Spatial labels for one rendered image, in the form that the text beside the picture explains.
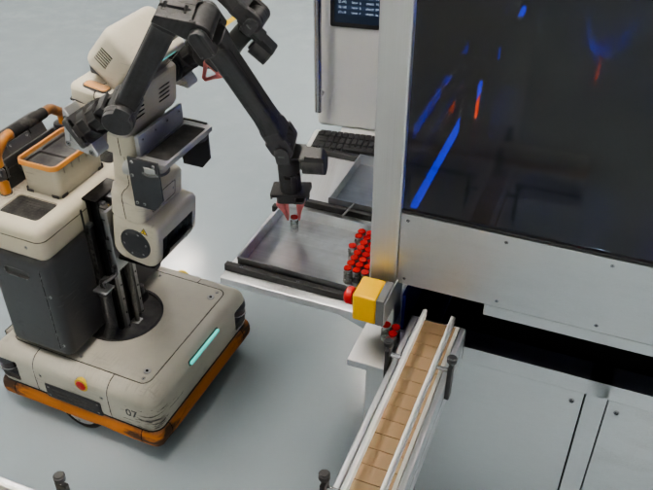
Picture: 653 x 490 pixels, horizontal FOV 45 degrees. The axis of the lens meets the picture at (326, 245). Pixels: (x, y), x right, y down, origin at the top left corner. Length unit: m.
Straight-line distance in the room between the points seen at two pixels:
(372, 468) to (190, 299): 1.50
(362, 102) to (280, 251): 0.84
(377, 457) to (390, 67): 0.73
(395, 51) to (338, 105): 1.29
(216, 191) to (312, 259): 1.98
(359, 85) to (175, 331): 1.05
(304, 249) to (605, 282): 0.80
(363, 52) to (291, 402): 1.24
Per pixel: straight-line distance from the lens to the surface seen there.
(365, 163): 2.42
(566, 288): 1.65
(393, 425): 1.57
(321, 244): 2.08
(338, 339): 3.08
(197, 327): 2.76
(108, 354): 2.72
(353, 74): 2.69
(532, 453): 2.02
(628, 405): 1.85
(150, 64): 1.84
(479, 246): 1.63
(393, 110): 1.53
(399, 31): 1.46
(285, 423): 2.79
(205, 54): 1.73
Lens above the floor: 2.13
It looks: 37 degrees down
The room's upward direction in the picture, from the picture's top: straight up
